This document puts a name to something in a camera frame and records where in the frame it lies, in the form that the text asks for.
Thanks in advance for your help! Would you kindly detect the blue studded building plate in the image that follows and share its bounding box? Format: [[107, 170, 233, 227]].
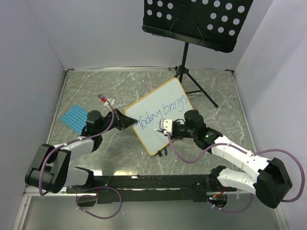
[[60, 104, 88, 135]]

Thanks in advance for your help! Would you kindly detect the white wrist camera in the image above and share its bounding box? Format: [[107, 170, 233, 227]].
[[159, 119, 173, 133], [98, 94, 115, 106]]

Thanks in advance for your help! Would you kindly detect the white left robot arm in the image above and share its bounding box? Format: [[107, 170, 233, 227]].
[[25, 109, 137, 196]]

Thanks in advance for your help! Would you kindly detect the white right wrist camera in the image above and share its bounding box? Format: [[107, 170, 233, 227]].
[[159, 119, 173, 133]]

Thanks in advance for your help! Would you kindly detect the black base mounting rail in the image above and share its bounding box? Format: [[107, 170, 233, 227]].
[[66, 174, 236, 204]]

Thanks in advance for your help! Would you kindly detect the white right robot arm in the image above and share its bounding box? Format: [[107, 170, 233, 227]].
[[157, 110, 293, 208]]

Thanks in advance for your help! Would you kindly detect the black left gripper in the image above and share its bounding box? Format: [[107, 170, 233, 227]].
[[98, 109, 138, 135]]

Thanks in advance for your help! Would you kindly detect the yellow framed whiteboard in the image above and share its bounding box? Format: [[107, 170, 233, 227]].
[[124, 78, 193, 156]]

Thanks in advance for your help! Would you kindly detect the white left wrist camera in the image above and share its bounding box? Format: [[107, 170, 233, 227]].
[[98, 94, 115, 106]]

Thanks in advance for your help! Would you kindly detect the black perforated music stand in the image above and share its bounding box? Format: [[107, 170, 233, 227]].
[[142, 0, 253, 107]]

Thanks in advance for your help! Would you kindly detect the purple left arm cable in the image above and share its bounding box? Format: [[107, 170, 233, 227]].
[[38, 93, 123, 219]]

